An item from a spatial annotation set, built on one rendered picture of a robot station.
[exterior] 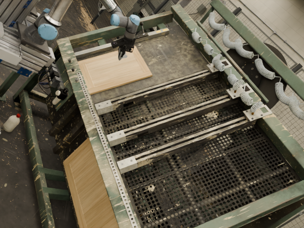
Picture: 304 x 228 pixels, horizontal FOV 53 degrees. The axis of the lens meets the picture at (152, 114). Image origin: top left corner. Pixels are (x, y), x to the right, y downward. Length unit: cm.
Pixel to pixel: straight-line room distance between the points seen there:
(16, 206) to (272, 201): 187
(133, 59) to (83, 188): 121
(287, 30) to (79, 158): 616
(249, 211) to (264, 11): 676
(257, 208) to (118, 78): 152
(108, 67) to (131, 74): 23
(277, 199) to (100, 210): 125
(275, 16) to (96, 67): 598
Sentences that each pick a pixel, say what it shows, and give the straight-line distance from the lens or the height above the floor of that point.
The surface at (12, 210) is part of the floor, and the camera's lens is 267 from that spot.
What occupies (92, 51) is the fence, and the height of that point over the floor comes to 103.
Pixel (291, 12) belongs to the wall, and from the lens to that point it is 809.
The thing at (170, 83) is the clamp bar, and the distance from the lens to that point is 255.
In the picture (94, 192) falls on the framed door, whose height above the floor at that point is 49.
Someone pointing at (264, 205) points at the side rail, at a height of 149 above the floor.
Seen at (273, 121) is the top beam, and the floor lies 183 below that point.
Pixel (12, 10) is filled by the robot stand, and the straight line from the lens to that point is 239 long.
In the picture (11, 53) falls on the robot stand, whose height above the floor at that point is 95.
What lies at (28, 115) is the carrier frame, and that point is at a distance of 317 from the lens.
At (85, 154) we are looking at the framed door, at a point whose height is 52.
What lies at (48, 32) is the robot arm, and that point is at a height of 121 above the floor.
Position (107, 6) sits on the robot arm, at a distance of 224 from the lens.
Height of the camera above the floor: 197
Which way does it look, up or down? 19 degrees down
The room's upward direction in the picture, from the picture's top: 48 degrees clockwise
